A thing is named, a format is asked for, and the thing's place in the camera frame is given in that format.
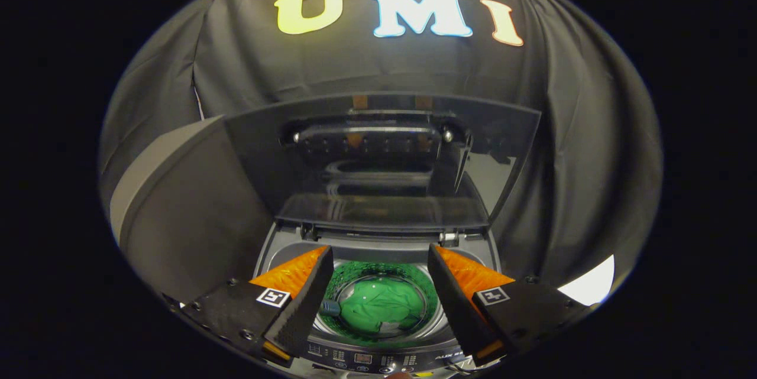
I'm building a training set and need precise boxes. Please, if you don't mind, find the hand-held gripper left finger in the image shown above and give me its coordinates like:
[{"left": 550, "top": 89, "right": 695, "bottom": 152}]
[{"left": 177, "top": 245, "right": 335, "bottom": 368}]

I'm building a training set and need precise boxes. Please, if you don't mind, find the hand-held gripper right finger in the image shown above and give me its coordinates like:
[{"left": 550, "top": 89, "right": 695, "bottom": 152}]
[{"left": 427, "top": 244, "right": 598, "bottom": 368}]

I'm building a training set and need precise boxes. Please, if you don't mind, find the green polo shirt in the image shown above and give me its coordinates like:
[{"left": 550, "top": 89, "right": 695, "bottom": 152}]
[{"left": 340, "top": 278, "right": 426, "bottom": 333}]

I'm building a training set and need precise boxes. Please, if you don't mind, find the dark cabinet with beige door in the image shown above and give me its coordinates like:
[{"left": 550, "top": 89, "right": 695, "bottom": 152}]
[{"left": 109, "top": 116, "right": 276, "bottom": 303}]

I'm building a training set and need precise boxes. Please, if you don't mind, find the black backdrop cloth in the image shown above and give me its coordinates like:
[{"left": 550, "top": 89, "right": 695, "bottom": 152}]
[{"left": 98, "top": 0, "right": 663, "bottom": 303}]

